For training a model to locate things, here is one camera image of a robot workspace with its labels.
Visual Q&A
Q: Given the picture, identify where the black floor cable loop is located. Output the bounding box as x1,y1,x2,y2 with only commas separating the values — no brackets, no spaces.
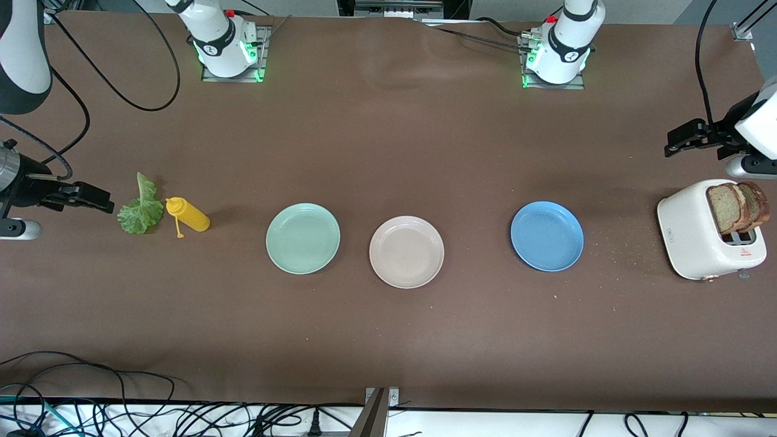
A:
0,351,178,406

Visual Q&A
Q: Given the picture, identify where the green lettuce leaf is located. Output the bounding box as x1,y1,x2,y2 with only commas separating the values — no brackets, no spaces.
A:
117,172,165,235

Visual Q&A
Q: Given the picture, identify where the grey power strip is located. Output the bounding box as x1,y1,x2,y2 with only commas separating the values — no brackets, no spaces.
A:
354,0,445,20

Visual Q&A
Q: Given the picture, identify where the beige plate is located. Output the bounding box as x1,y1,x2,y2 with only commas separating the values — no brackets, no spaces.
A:
369,215,445,290

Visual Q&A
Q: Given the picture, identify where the yellow squeeze bottle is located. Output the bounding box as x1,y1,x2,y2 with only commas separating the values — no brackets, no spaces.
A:
166,197,211,239

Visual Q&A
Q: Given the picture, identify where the brown bread slice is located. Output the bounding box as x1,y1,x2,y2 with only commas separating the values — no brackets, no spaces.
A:
738,181,770,232
707,183,744,235

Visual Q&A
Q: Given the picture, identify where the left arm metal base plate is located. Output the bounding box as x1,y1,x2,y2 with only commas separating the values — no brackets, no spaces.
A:
518,32,587,90

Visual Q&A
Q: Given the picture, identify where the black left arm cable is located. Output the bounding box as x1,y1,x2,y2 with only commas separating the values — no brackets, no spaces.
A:
694,0,723,125

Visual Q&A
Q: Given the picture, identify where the black base supply cable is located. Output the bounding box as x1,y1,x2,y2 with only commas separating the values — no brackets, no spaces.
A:
425,17,538,54

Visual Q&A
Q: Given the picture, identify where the blue plate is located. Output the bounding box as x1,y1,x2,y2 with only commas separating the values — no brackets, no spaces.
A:
511,201,585,272

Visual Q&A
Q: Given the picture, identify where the white two-slot toaster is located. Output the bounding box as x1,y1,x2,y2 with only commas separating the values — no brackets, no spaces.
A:
657,179,767,282

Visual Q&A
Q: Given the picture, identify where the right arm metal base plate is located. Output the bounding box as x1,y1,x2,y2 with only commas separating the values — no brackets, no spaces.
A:
201,24,271,83

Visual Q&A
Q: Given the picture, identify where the teal cable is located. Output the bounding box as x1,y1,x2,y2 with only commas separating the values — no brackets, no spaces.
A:
0,395,69,437

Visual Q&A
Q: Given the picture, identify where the aluminium table bracket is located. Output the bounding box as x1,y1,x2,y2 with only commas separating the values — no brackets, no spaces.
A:
349,387,401,437

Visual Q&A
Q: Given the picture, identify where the mint green plate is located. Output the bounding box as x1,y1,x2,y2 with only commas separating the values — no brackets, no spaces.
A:
266,203,341,275

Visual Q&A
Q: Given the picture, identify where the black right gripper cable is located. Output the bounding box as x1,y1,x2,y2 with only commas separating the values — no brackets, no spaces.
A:
0,67,92,181

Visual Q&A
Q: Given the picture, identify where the aluminium frame rail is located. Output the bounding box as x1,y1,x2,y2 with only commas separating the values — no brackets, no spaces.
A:
731,0,777,42
38,0,69,25

